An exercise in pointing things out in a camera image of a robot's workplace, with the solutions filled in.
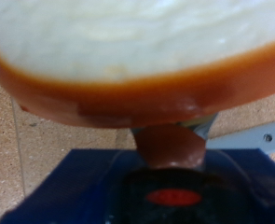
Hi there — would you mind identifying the white bread slice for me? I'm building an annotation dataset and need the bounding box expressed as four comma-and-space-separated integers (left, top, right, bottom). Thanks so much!
0, 0, 275, 129

